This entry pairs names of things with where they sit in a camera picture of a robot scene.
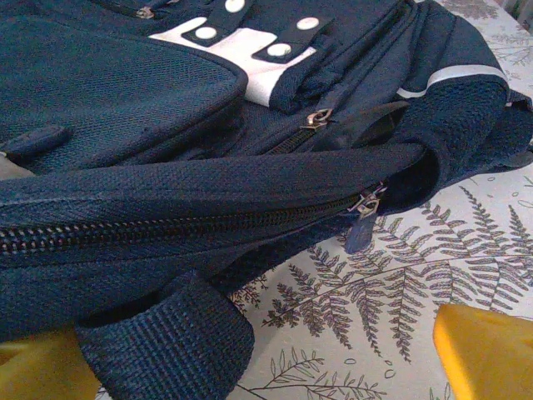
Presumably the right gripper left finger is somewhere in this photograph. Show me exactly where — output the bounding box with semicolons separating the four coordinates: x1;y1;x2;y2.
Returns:
0;327;102;400

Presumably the navy blue backpack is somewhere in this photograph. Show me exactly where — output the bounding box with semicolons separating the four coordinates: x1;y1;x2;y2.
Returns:
0;0;533;400

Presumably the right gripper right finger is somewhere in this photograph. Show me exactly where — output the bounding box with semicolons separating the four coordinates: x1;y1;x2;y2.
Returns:
432;303;533;400

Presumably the floral print tablecloth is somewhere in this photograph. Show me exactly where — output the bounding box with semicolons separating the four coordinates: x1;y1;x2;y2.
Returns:
95;0;533;400

